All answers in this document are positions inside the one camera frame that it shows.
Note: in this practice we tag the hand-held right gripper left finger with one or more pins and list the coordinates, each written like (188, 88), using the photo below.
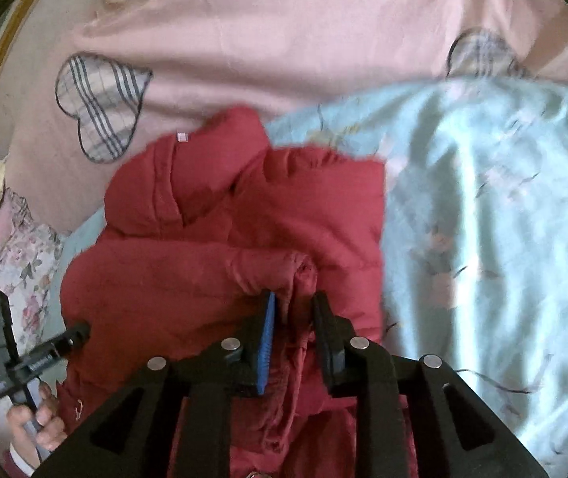
(267, 343)

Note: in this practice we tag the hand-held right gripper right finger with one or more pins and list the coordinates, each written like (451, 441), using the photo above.
(324, 343)

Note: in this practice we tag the red quilted jacket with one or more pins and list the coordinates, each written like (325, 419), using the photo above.
(204, 239)

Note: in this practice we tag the person's left hand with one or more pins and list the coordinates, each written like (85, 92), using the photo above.
(40, 428)

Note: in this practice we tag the white floral pillow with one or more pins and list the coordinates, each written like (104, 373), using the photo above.
(20, 269)

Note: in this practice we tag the light blue floral bedsheet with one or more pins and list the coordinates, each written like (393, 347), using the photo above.
(493, 239)

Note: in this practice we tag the pink duvet with plaid hearts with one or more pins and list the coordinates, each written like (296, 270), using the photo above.
(274, 45)

